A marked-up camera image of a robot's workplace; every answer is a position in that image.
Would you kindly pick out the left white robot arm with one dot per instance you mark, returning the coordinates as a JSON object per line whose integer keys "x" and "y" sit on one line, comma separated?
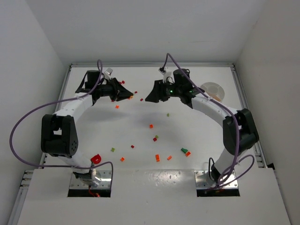
{"x": 58, "y": 132}

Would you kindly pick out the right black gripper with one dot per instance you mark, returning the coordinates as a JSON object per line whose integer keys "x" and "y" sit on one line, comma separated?
{"x": 160, "y": 90}

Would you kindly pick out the orange double lego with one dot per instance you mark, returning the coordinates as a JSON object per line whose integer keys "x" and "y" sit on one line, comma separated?
{"x": 157, "y": 158}

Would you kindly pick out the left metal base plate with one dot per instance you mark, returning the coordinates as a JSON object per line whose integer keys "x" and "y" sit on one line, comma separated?
{"x": 94, "y": 179}

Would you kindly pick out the white divided bowl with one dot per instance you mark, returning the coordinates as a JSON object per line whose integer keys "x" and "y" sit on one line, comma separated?
{"x": 214, "y": 90}

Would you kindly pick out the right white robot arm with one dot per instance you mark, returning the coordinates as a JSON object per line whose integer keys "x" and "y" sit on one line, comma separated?
{"x": 239, "y": 129}

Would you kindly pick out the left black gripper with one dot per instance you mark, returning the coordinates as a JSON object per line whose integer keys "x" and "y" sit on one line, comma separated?
{"x": 116, "y": 89}

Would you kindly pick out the red arch lego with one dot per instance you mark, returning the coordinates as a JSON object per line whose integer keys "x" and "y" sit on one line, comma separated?
{"x": 96, "y": 159}

